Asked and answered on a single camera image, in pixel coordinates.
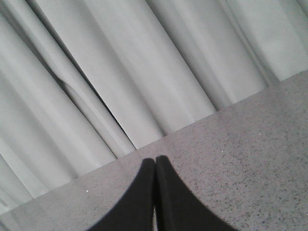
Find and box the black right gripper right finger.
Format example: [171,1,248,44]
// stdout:
[154,155,235,231]

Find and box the pale green curtain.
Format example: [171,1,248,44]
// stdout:
[0,0,308,213]

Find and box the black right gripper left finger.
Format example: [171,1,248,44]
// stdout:
[89,158,155,231]

